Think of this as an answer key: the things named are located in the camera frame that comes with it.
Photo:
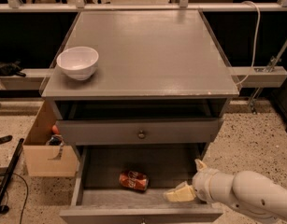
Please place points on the grey wooden drawer cabinet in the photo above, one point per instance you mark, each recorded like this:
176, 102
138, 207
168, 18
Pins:
160, 64

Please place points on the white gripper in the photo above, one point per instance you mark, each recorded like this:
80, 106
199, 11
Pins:
201, 182

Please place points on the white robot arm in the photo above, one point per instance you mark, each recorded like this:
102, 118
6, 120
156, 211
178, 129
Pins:
247, 192

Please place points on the closed grey top drawer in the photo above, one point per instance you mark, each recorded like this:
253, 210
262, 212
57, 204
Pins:
124, 132

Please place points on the black bag on ledge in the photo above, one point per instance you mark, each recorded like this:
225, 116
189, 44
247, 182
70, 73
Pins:
11, 69

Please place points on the red coke can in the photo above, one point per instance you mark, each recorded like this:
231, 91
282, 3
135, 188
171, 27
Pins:
134, 180

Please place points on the round brass drawer knob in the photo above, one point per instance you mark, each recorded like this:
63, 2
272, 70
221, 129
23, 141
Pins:
141, 135

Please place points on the cardboard box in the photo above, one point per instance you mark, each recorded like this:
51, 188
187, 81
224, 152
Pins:
41, 158

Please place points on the white ceramic bowl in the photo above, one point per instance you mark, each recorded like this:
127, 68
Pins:
78, 63

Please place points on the open grey middle drawer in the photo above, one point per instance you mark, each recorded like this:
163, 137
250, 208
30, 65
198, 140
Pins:
99, 198

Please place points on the orange ball in box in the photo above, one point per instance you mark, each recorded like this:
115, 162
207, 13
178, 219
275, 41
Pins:
55, 129

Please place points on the black pole on floor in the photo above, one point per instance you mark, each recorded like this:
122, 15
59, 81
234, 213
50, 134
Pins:
7, 174

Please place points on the black flat tool on floor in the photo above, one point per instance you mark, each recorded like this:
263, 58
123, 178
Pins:
5, 139

